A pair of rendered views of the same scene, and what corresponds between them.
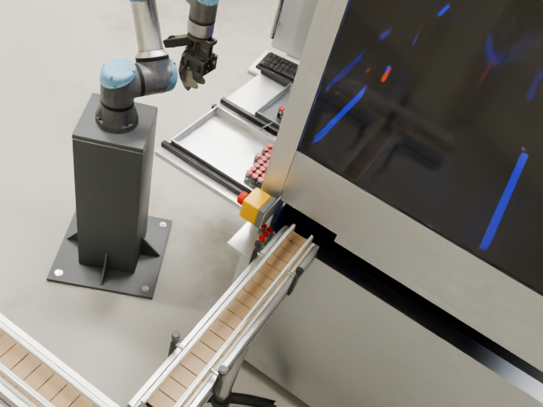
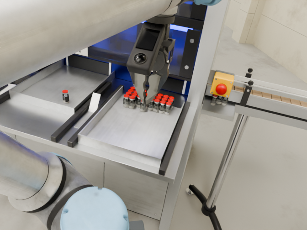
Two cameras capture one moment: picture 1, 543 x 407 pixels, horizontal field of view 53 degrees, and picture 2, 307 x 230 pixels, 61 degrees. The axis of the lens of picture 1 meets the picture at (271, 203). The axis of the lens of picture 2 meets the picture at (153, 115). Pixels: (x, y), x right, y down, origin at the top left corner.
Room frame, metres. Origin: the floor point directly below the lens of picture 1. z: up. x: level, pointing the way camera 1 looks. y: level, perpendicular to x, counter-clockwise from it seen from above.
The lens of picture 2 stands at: (1.42, 0.91, 1.42)
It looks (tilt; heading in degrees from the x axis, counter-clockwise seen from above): 34 degrees down; 264
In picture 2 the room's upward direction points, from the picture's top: 8 degrees clockwise
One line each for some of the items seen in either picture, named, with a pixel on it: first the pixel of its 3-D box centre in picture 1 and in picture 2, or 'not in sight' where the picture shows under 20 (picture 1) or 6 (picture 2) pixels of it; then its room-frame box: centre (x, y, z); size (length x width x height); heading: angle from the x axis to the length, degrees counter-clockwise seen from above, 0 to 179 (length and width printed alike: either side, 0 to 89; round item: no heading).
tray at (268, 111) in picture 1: (309, 121); (67, 83); (1.68, -0.04, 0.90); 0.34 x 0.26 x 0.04; 72
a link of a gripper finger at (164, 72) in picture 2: (185, 67); (157, 72); (1.37, 0.37, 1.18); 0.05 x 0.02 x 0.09; 160
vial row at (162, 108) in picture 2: (261, 164); (147, 103); (1.36, 0.07, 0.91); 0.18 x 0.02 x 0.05; 161
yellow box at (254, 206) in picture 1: (257, 207); (222, 83); (1.08, 0.04, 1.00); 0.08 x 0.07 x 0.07; 72
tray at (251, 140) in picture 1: (233, 149); (137, 120); (1.39, 0.18, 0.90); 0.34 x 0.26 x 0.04; 71
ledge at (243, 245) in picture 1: (257, 244); (218, 107); (1.06, 0.00, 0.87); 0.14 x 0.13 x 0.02; 72
